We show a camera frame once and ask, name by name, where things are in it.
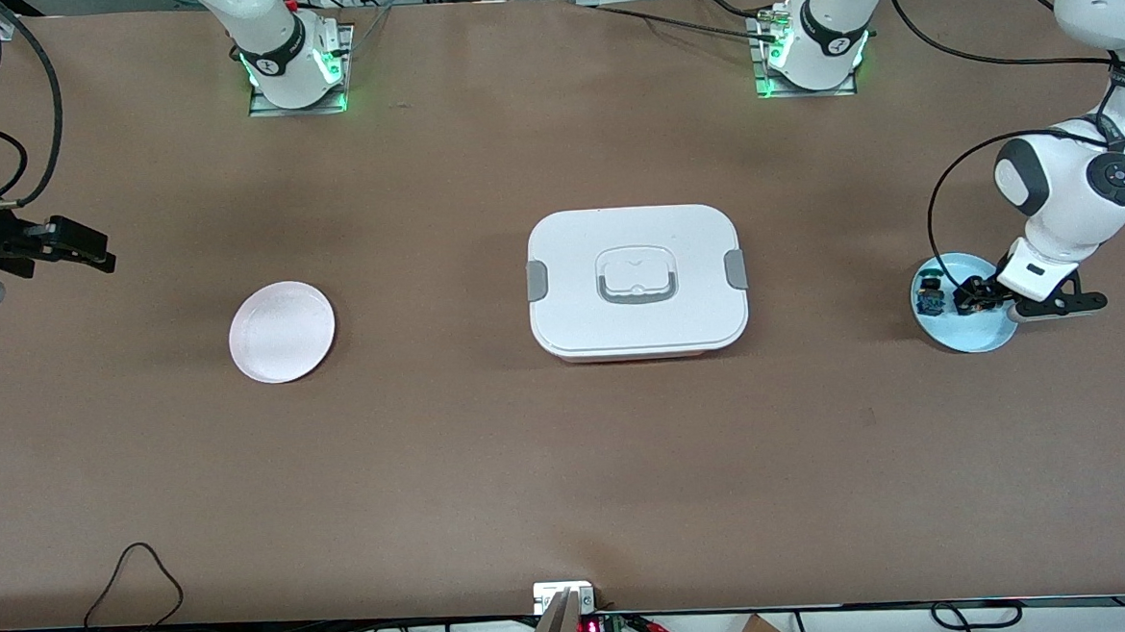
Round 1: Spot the black cable to arm base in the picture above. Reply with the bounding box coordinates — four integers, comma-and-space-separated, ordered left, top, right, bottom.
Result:
577, 0, 785, 46

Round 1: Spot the thin black looped cable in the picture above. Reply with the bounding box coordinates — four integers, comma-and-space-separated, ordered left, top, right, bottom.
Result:
79, 541, 187, 632

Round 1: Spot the white lidded lunch box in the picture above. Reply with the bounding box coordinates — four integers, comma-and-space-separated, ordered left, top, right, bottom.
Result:
522, 200, 752, 367

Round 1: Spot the black cable loop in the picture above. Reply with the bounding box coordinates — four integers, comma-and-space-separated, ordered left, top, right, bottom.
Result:
929, 598, 1025, 632

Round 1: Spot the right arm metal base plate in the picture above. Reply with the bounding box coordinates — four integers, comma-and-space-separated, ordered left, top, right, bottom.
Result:
244, 24, 359, 118

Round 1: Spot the pink round plate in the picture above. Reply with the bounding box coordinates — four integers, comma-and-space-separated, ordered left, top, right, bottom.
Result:
226, 279, 339, 387

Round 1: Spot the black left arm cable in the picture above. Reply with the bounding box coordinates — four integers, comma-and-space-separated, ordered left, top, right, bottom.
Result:
883, 0, 1125, 294

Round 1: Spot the green push-button switch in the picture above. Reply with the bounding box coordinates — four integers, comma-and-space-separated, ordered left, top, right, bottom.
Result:
912, 272, 949, 317

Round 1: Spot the small white mounting block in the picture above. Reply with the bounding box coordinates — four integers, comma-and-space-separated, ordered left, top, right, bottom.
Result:
533, 580, 596, 615

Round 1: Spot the light blue round plate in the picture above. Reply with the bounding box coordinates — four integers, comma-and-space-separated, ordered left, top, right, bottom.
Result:
908, 249, 1023, 357

